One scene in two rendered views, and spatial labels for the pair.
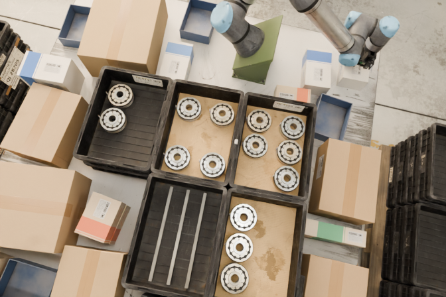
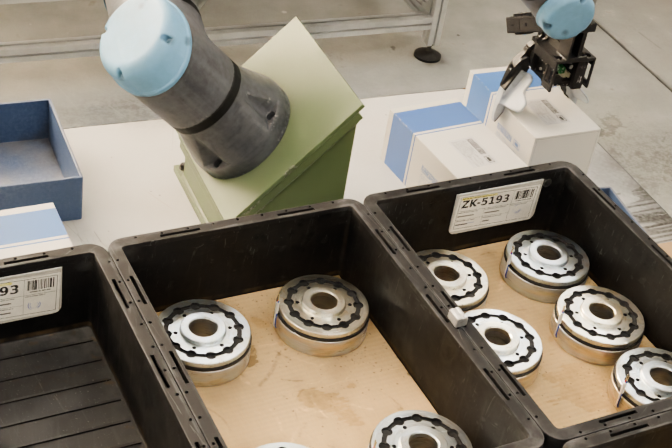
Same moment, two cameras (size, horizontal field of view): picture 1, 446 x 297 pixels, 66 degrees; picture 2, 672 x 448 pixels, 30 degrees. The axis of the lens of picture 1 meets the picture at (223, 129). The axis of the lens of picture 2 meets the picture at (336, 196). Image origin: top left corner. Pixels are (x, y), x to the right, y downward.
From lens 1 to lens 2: 0.85 m
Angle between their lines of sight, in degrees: 41
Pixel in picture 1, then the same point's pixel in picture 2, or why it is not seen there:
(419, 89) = not seen: hidden behind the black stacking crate
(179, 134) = (226, 432)
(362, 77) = (576, 123)
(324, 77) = (493, 152)
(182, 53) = (35, 234)
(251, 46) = (265, 118)
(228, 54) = (165, 220)
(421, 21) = not seen: hidden behind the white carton
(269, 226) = not seen: outside the picture
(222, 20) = (162, 39)
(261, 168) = (563, 402)
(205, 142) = (331, 414)
